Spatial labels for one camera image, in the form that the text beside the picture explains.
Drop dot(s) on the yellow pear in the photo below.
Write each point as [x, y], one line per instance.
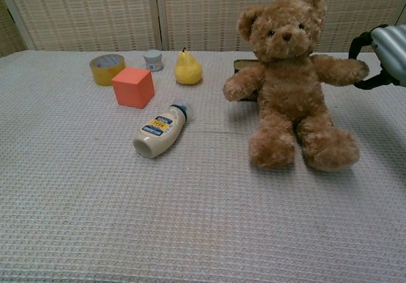
[187, 70]

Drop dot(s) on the brown plush teddy bear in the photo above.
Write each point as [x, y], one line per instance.
[292, 89]

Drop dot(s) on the yellow packing tape roll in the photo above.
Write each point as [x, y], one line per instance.
[102, 73]

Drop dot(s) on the cream mayonnaise squeeze bottle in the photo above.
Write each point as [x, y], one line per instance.
[160, 130]

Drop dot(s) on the woven folding screen panel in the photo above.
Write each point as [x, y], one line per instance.
[349, 7]
[89, 13]
[6, 32]
[203, 13]

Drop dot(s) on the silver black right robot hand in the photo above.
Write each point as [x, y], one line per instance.
[391, 51]

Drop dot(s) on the orange foam cube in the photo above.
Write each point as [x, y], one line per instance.
[131, 89]

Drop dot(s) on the grey waffle-weave tablecloth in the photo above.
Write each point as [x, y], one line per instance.
[127, 207]

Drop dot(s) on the small grey lidded jar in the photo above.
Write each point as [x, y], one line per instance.
[153, 61]

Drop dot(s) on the brown tin box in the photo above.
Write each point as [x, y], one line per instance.
[242, 64]

